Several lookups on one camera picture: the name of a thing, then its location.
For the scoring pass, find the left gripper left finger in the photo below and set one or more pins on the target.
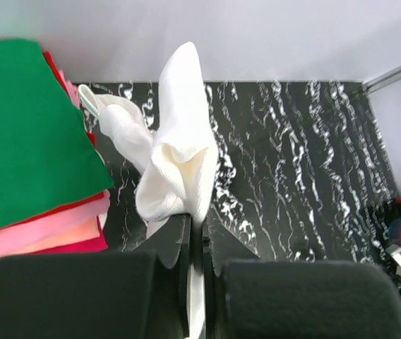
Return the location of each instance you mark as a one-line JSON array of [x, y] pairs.
[[168, 313]]

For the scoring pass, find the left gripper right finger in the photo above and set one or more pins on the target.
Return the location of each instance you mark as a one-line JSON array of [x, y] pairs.
[[220, 247]]

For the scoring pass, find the white t shirt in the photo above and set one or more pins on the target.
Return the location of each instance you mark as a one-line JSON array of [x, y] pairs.
[[177, 162]]

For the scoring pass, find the salmon folded t shirt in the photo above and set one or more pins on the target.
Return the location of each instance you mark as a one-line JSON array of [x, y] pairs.
[[83, 238]]

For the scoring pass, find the green folded t shirt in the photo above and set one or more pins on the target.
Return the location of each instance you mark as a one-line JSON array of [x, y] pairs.
[[46, 157]]

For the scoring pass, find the aluminium rail frame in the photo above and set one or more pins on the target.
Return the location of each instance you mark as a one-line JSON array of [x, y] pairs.
[[383, 81]]

